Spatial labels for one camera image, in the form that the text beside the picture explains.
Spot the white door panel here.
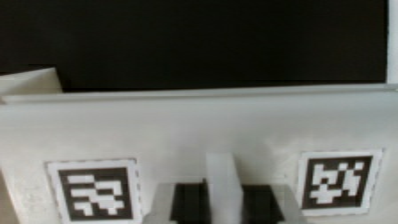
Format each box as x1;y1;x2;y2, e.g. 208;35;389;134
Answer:
0;90;398;224

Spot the white cabinet top block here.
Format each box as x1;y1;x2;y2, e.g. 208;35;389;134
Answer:
0;67;62;96

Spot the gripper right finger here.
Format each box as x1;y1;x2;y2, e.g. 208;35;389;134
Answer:
241;184;309;224

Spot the white cabinet body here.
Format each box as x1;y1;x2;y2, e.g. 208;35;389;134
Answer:
0;84;398;104

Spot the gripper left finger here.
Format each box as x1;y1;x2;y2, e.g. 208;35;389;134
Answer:
144;182;209;224

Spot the white U-shaped frame wall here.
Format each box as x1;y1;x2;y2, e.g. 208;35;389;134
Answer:
385;0;398;85

